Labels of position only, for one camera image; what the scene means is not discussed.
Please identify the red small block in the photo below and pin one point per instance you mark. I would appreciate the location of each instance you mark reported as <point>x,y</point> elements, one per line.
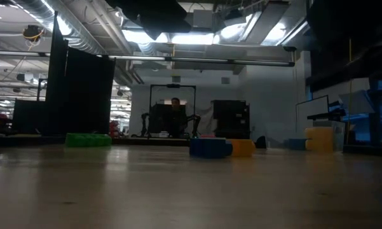
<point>207,136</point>

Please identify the blue medium block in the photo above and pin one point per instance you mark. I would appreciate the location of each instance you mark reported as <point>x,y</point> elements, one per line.
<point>297,144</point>
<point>208,148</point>

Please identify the yellow medium block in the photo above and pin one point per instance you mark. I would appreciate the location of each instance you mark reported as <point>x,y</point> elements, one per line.
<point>243,148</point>
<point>319,140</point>

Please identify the green long block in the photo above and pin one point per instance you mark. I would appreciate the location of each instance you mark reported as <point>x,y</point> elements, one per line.
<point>88,140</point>

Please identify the white cloth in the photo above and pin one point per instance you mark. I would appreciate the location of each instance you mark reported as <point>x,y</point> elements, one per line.
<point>203,117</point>

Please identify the person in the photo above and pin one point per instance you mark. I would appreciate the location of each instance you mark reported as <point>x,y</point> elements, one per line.
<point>175,103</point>

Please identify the tall black cabinet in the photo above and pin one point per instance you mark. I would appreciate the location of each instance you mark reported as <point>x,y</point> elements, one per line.
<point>230,117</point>

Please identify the long horizontal metal bar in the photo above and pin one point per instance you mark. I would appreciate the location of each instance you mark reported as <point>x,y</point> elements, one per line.
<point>194,59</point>

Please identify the ceiling light panel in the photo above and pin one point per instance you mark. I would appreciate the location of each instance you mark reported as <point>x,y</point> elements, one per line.
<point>178,38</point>

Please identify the red background object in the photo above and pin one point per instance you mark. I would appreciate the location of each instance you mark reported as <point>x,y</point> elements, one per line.
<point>114,128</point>

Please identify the black partition panel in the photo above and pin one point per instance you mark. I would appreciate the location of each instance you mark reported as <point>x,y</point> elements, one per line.
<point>79,95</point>

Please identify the whiteboard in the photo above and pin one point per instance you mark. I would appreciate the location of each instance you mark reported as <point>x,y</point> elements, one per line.
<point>311,111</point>

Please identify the low black cabinet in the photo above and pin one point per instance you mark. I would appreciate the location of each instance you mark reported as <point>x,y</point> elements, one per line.
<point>28,116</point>

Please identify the background robot station frame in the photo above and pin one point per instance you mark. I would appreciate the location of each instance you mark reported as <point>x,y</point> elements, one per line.
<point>173,86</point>

